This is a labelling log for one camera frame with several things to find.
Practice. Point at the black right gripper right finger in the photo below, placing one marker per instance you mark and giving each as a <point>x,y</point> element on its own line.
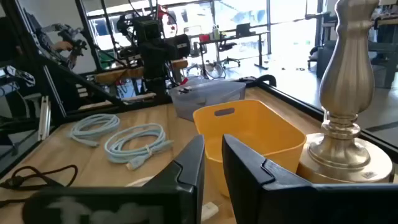
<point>264,199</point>

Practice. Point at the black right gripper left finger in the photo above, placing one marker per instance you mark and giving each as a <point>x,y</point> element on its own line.
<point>174,202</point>

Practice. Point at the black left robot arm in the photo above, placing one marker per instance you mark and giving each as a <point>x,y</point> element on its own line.
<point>178,46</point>

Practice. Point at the wooden workbench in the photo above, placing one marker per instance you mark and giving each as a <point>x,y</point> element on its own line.
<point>124,74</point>

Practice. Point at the yellow plastic bin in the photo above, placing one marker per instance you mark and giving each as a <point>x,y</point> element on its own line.
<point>248,130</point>

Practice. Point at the black office chair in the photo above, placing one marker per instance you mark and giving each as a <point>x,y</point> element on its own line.
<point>228,49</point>

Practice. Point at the black office desk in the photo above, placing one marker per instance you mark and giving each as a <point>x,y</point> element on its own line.
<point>236,36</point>

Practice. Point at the person's hand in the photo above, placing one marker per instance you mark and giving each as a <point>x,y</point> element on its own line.
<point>62,46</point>

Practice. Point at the white upright rails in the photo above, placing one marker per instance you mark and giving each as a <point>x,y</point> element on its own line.
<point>45,118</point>

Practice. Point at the silver table lamp white shade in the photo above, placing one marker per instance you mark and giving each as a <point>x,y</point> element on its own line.
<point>345,77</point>

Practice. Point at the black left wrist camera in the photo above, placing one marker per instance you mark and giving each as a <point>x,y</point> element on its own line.
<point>146,30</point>

